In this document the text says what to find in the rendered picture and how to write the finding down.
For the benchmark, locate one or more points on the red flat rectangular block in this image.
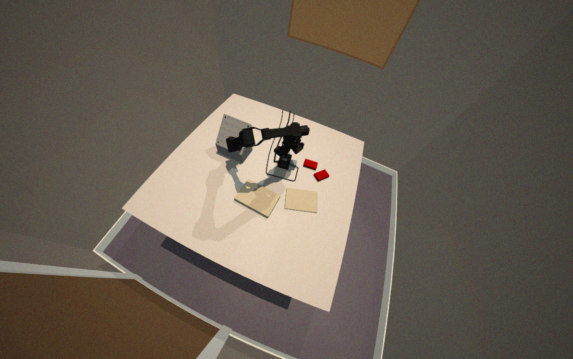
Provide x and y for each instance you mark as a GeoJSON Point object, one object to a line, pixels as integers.
{"type": "Point", "coordinates": [321, 175]}
{"type": "Point", "coordinates": [310, 164]}

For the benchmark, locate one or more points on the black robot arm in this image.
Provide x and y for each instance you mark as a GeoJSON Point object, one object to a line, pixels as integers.
{"type": "Point", "coordinates": [246, 137]}

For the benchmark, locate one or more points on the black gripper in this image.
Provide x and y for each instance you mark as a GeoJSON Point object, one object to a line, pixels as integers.
{"type": "Point", "coordinates": [283, 150]}

